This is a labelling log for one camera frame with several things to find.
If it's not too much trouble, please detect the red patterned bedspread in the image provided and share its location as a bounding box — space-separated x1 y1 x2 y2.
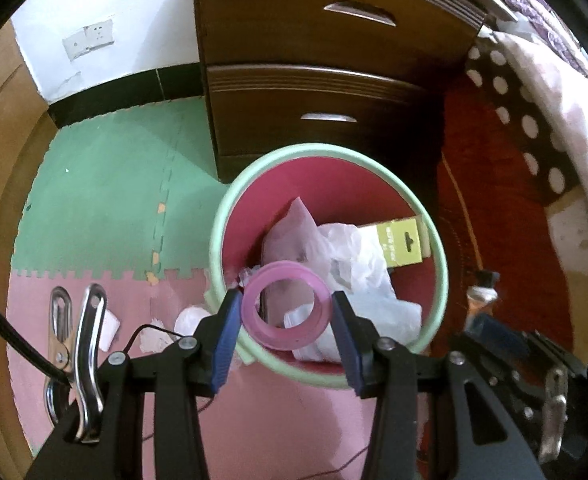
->
426 75 588 361

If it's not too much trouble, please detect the white wall socket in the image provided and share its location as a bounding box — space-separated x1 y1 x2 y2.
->
62 18 115 61

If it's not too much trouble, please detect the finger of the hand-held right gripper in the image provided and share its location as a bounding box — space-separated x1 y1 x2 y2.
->
466 310 540 361

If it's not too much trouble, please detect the purple floral cloth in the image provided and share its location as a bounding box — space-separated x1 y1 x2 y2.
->
489 0 588 76

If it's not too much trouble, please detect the white plastic bag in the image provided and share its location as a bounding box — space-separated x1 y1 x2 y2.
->
319 222 395 291

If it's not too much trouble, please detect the pink tape ring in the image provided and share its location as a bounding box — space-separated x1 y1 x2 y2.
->
240 260 332 351

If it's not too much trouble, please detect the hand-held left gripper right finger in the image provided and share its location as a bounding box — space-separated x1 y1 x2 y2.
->
330 291 547 480

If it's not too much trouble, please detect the cream patterned bed sheet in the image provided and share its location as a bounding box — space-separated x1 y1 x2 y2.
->
546 195 588 361

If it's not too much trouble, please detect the red bin with green rim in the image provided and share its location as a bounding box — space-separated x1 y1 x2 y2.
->
209 142 449 391

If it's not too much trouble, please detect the brown polka dot cloth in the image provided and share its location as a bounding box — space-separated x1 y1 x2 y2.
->
465 40 582 206

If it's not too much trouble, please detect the crumpled white tissue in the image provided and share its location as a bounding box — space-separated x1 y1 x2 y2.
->
139 305 212 353

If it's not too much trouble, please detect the clear plastic bag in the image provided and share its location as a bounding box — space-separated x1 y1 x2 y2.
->
261 197 325 271

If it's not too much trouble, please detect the dark wooden drawer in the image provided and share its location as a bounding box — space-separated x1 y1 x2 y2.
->
206 65 442 161
196 0 487 96

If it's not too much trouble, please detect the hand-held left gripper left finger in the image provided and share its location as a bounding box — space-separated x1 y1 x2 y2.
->
24 290 245 480

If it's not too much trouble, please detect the metal spring clip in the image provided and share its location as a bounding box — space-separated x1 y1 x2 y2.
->
539 367 570 461
44 284 110 443

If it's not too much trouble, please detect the green foam mat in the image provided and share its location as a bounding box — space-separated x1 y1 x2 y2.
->
11 97 235 286

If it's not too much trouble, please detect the thick black cable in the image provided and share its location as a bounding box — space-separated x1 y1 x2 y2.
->
0 282 72 388

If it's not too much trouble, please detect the white and green box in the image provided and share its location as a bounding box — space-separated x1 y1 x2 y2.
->
359 215 435 271

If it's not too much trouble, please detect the pink foam mat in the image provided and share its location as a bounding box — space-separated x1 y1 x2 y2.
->
6 267 455 480

